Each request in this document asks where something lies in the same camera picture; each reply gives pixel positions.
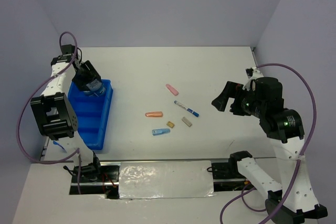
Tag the grey rectangular eraser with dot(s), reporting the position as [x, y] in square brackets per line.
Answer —
[186, 121]

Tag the blue plastic divided tray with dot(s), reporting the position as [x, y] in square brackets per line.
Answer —
[92, 113]

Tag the blue correction tape case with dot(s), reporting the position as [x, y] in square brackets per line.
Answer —
[158, 132]

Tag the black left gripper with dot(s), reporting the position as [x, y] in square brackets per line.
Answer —
[92, 74]

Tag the tan small eraser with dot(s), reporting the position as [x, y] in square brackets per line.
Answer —
[170, 124]

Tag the orange correction tape case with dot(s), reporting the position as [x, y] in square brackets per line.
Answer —
[154, 114]

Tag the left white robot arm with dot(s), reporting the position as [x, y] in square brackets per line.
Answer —
[56, 117]

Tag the pink correction tape case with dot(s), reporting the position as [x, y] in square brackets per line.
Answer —
[172, 89]

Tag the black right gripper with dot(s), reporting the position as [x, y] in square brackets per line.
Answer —
[230, 89]

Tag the blue white marker pen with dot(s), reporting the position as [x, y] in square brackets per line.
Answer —
[186, 108]

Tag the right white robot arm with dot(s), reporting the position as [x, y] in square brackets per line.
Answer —
[291, 200]

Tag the silver foil tape panel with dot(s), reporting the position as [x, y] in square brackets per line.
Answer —
[160, 180]

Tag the blue paint jar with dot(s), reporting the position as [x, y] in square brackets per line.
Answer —
[95, 89]

